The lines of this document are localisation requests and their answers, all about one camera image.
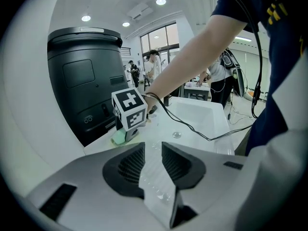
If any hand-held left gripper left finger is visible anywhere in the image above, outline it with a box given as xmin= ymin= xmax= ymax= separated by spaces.
xmin=102 ymin=142 xmax=146 ymax=200

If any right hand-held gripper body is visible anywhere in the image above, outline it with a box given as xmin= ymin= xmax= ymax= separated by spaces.
xmin=111 ymin=87 xmax=148 ymax=142

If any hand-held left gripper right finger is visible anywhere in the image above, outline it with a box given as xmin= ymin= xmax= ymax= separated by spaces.
xmin=161 ymin=141 xmax=207 ymax=190

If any light green sponge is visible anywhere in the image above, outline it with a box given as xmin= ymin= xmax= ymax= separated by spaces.
xmin=111 ymin=130 xmax=127 ymax=145

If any person's right forearm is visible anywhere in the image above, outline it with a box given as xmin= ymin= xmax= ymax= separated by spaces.
xmin=143 ymin=14 xmax=249 ymax=105

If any person's right hand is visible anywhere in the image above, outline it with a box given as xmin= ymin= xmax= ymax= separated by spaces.
xmin=145 ymin=97 xmax=158 ymax=115

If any white sink basin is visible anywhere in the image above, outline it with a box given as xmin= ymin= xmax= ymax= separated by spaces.
xmin=143 ymin=93 xmax=256 ymax=141

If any large black machine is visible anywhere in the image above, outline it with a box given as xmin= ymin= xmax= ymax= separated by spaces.
xmin=47 ymin=26 xmax=124 ymax=147

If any ceiling air conditioner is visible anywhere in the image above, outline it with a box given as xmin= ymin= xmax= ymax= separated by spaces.
xmin=126 ymin=1 xmax=154 ymax=21

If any person's black printed shirt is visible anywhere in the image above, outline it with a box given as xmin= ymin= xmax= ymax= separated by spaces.
xmin=211 ymin=0 xmax=308 ymax=156

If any black cable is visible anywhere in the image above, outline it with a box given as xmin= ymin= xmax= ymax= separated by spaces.
xmin=175 ymin=0 xmax=263 ymax=119

